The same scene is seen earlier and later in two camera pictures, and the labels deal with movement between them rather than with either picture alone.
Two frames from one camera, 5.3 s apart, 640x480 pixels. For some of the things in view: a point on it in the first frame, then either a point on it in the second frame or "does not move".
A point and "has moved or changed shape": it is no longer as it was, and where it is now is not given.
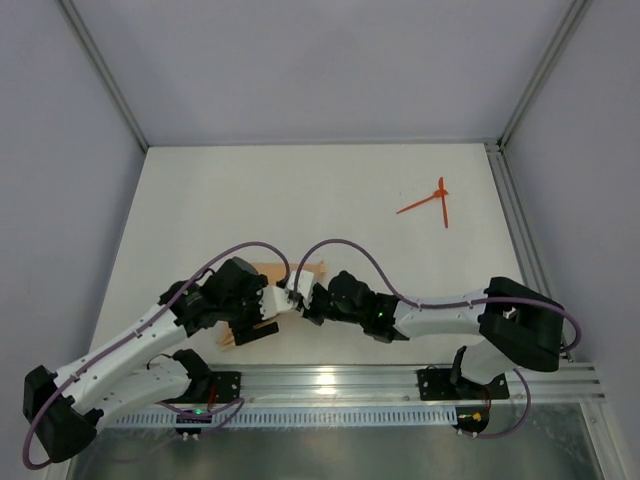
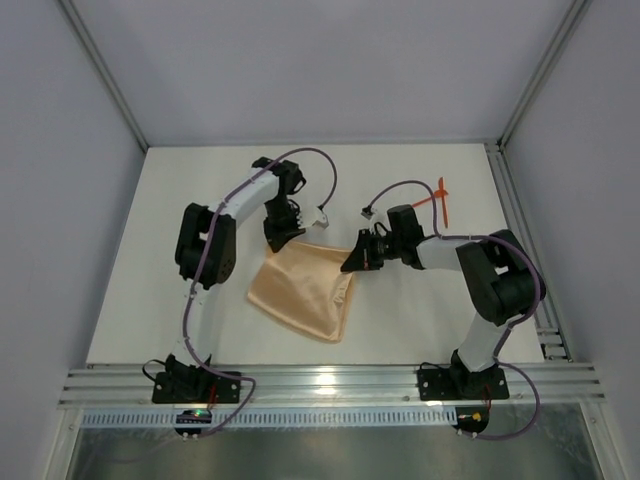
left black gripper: (251, 320) to (281, 229)
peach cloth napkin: (271, 274) has moved or changed shape
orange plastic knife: (441, 188) does not move
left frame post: (99, 64) does not move
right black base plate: (435, 384) does not move
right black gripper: (314, 305) to (368, 248)
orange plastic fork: (437, 193) does not move
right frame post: (575, 12) does not move
